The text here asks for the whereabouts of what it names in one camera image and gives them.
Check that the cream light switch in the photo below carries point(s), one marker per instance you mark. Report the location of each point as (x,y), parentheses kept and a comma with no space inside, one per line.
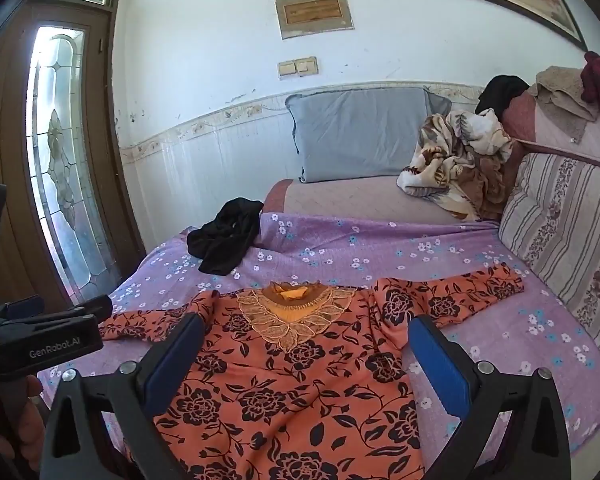
(287,69)
(307,66)

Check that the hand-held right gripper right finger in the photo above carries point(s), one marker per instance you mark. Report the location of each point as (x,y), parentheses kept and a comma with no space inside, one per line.
(440,370)

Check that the beige brown floral blanket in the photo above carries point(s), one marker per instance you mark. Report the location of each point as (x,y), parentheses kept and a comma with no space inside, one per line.
(445,160)

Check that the beige towel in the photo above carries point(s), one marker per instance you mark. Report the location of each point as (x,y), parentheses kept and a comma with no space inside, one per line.
(560,87)

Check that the purple floral bedsheet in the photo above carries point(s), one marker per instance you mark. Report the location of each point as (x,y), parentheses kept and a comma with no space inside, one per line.
(380,255)

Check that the grey pillow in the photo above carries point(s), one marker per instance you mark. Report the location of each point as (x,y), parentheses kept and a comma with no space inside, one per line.
(360,130)

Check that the small framed wall picture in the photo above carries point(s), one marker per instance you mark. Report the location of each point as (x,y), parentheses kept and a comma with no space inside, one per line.
(312,10)

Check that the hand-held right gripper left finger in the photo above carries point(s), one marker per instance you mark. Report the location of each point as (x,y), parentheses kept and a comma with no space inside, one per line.
(175,360)

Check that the striped floral cushion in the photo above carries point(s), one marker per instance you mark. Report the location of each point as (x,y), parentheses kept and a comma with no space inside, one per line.
(565,225)

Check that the wooden door with leaded glass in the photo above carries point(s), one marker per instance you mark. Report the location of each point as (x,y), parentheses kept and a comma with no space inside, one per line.
(15,160)

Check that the black garment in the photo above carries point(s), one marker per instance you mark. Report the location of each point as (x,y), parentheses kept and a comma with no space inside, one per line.
(502,92)

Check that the pink sofa backrest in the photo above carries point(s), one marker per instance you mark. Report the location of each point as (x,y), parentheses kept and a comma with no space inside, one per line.
(550,130)

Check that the person's left hand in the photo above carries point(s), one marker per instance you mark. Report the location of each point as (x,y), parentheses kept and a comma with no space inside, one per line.
(30,425)

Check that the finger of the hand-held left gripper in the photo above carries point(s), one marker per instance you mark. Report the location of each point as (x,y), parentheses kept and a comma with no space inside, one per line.
(80,306)

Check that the black crumpled cloth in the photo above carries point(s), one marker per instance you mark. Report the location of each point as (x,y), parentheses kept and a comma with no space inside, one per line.
(225,240)

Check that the pink beige mattress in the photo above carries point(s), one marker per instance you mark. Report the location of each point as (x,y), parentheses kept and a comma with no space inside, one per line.
(355,197)

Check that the orange black floral shirt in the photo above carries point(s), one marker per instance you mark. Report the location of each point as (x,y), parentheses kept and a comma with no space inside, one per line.
(290,385)

